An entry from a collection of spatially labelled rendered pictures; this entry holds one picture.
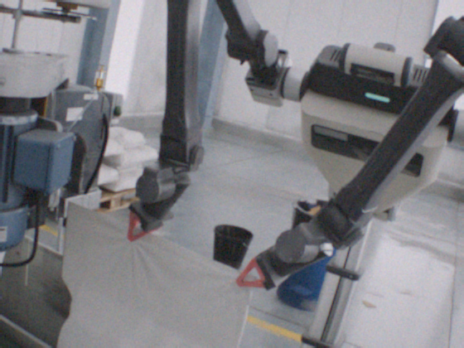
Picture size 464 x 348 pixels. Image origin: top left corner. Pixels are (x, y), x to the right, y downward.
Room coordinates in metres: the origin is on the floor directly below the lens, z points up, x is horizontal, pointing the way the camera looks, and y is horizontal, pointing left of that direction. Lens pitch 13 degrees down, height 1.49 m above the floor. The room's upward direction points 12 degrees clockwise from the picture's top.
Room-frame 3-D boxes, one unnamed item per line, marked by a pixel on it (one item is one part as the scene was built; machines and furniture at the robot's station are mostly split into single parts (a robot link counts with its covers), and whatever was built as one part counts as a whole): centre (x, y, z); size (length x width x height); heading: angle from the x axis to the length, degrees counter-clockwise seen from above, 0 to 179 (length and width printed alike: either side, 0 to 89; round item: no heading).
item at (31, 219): (1.09, 0.46, 1.04); 0.08 x 0.06 x 0.05; 157
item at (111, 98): (1.34, 0.36, 1.29); 0.08 x 0.05 x 0.09; 67
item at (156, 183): (0.99, 0.12, 1.24); 0.11 x 0.09 x 0.12; 156
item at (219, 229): (3.53, -0.11, 0.13); 0.30 x 0.30 x 0.26
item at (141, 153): (4.52, 0.99, 0.44); 0.68 x 0.44 x 0.15; 157
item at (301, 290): (3.19, -0.67, 0.32); 0.51 x 0.48 x 0.65; 157
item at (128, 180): (4.52, 0.98, 0.20); 0.67 x 0.43 x 0.15; 157
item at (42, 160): (0.81, 0.31, 1.25); 0.10 x 0.08 x 0.12; 2
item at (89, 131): (1.25, 0.52, 1.21); 0.30 x 0.25 x 0.30; 67
